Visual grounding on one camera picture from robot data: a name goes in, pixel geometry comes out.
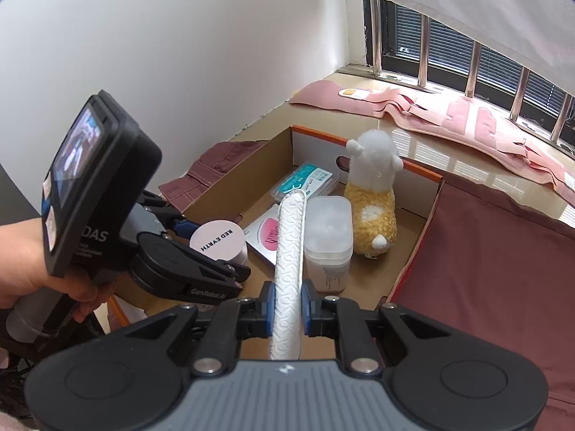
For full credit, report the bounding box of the white embossed stick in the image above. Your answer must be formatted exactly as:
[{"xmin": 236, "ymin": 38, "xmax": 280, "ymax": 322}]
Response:
[{"xmin": 269, "ymin": 190, "xmax": 307, "ymax": 361}]

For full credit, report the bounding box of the pink cloth on windowsill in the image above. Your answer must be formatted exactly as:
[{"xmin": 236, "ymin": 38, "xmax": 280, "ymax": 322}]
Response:
[{"xmin": 289, "ymin": 79, "xmax": 574, "ymax": 226}]

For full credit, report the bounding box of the orange cardboard box tray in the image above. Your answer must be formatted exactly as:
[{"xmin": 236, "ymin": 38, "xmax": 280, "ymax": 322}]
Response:
[{"xmin": 105, "ymin": 124, "xmax": 447, "ymax": 362}]

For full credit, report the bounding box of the person's left hand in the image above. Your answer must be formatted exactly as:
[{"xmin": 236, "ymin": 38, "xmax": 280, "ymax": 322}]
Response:
[{"xmin": 0, "ymin": 218, "xmax": 116, "ymax": 323}]

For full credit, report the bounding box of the window with metal bars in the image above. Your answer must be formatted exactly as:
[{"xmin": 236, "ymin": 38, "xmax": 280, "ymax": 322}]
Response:
[{"xmin": 378, "ymin": 0, "xmax": 567, "ymax": 138}]

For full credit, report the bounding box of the white hanging curtain cloth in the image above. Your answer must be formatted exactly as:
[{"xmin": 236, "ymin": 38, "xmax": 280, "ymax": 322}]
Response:
[{"xmin": 389, "ymin": 0, "xmax": 574, "ymax": 92}]

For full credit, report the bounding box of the white and yellow plush alpaca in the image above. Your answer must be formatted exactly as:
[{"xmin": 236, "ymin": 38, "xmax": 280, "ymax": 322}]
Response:
[{"xmin": 344, "ymin": 129, "xmax": 404, "ymax": 259}]

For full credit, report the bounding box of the maroon cloth mat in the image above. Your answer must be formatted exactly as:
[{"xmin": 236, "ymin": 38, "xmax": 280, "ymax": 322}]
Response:
[{"xmin": 158, "ymin": 139, "xmax": 575, "ymax": 431}]

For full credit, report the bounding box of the white box with pink heart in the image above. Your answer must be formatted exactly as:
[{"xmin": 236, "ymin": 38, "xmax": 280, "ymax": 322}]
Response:
[{"xmin": 244, "ymin": 203, "xmax": 280, "ymax": 266}]

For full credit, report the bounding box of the pink round cosmetic jar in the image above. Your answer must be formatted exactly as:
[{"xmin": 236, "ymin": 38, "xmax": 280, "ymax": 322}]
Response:
[{"xmin": 189, "ymin": 220, "xmax": 248, "ymax": 265}]

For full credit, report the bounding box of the clear plastic cotton swab container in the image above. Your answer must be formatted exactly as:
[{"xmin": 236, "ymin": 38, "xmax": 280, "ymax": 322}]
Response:
[{"xmin": 304, "ymin": 196, "xmax": 353, "ymax": 294}]

